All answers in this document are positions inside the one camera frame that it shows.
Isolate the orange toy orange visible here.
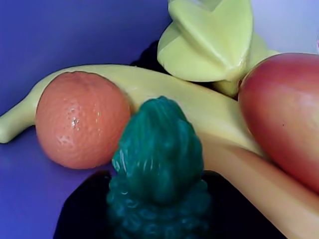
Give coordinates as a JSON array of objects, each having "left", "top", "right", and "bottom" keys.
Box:
[{"left": 34, "top": 71, "right": 133, "bottom": 170}]

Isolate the yellow toy banana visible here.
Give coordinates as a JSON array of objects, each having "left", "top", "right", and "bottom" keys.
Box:
[{"left": 0, "top": 63, "right": 319, "bottom": 239}]

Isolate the red toy apple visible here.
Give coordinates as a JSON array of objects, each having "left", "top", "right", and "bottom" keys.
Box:
[{"left": 238, "top": 52, "right": 319, "bottom": 195}]

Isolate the green plastic pineapple top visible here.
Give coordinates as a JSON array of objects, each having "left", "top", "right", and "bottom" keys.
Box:
[{"left": 106, "top": 96, "right": 215, "bottom": 239}]

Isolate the pale green toy starfruit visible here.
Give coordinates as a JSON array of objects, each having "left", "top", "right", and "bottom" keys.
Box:
[{"left": 157, "top": 0, "right": 255, "bottom": 83}]

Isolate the pale yellow toy fruit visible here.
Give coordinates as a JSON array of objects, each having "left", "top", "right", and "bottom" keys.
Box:
[{"left": 211, "top": 33, "right": 282, "bottom": 98}]

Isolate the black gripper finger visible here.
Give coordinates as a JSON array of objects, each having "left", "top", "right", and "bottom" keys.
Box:
[
  {"left": 52, "top": 170, "right": 114, "bottom": 239},
  {"left": 203, "top": 170, "right": 284, "bottom": 239}
]

